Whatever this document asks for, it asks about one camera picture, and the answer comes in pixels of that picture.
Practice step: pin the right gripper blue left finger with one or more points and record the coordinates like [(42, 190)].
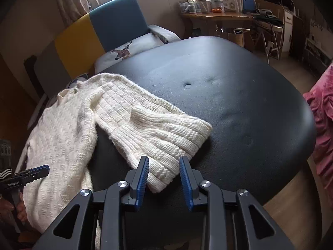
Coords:
[(121, 197)]

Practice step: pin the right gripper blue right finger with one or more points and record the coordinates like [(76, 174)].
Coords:
[(205, 197)]

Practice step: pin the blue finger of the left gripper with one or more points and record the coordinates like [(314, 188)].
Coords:
[(40, 172)]

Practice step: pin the cream knitted sweater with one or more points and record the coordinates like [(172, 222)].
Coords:
[(136, 121)]

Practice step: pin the person left hand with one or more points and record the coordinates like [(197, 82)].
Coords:
[(7, 207)]

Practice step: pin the blue triangle pattern cushion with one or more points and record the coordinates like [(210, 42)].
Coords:
[(73, 82)]

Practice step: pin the deer print cushion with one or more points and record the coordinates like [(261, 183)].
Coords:
[(136, 46)]

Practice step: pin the pink cloth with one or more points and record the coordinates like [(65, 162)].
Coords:
[(319, 98)]

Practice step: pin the grey yellow blue armchair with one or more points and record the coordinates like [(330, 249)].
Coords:
[(74, 51)]

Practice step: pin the wooden side table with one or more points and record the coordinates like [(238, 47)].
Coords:
[(230, 25)]

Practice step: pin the jar with oranges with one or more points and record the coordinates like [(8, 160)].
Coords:
[(217, 6)]

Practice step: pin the blue bag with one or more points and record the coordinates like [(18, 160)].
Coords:
[(249, 6)]

